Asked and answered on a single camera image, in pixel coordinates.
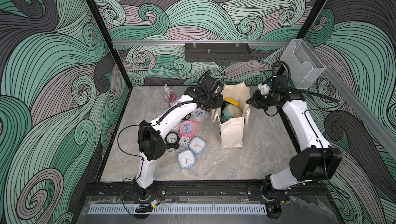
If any green round alarm clock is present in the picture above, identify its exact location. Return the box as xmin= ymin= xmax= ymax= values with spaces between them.
xmin=222 ymin=104 xmax=242 ymax=120

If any black twin-bell alarm clock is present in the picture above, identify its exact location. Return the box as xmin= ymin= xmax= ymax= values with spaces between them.
xmin=165 ymin=132 xmax=180 ymax=151

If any yellow rectangular alarm clock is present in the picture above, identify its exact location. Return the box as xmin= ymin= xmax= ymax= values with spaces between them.
xmin=223 ymin=97 xmax=240 ymax=107

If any blue round alarm clock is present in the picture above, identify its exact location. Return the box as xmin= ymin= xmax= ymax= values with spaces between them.
xmin=220 ymin=116 xmax=228 ymax=124

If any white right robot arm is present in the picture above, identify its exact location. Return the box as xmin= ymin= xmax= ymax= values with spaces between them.
xmin=246 ymin=75 xmax=342 ymax=191

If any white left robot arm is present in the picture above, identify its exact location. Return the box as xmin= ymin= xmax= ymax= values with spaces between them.
xmin=134 ymin=70 xmax=223 ymax=195

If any small white round clock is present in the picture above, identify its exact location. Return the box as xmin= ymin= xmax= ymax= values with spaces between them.
xmin=193 ymin=108 xmax=207 ymax=122

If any pink twin-bell alarm clock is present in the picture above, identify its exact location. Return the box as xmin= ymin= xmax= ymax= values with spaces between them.
xmin=179 ymin=120 xmax=197 ymax=138

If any small pink square clock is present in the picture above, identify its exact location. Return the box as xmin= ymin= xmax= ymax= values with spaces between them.
xmin=178 ymin=135 xmax=191 ymax=148

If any light blue square clock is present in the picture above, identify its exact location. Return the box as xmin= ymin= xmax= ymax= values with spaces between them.
xmin=188 ymin=136 xmax=207 ymax=155

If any blue square alarm clock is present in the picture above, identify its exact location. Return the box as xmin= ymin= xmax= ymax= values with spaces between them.
xmin=177 ymin=149 xmax=196 ymax=169

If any white bunny figurine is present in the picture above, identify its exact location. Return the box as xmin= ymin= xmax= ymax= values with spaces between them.
xmin=164 ymin=84 xmax=172 ymax=100

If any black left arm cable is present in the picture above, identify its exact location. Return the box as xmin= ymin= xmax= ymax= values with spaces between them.
xmin=117 ymin=70 xmax=214 ymax=163

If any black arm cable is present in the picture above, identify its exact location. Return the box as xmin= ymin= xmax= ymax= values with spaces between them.
xmin=271 ymin=60 xmax=340 ymax=104
xmin=117 ymin=70 xmax=214 ymax=163

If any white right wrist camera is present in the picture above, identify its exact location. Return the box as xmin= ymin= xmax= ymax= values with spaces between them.
xmin=258 ymin=83 xmax=271 ymax=95

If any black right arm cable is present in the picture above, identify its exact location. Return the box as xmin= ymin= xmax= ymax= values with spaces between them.
xmin=271 ymin=60 xmax=340 ymax=104

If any clear plastic wall holder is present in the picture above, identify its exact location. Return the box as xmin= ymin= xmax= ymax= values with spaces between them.
xmin=280 ymin=39 xmax=325 ymax=90

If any black perforated wall shelf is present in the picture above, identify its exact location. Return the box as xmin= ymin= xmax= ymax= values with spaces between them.
xmin=184 ymin=43 xmax=252 ymax=65

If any aluminium back rail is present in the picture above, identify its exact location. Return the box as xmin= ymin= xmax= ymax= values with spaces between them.
xmin=112 ymin=39 xmax=290 ymax=47

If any aluminium rail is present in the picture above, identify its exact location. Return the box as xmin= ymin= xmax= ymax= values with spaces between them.
xmin=112 ymin=39 xmax=290 ymax=47
xmin=308 ymin=44 xmax=396 ymax=158

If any aluminium right rail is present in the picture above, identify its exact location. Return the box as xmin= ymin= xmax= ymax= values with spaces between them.
xmin=308 ymin=44 xmax=396 ymax=158

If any white slotted cable duct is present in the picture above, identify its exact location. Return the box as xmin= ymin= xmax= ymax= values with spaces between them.
xmin=87 ymin=203 xmax=267 ymax=215

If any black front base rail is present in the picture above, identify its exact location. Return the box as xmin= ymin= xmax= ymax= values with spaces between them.
xmin=83 ymin=180 xmax=329 ymax=203

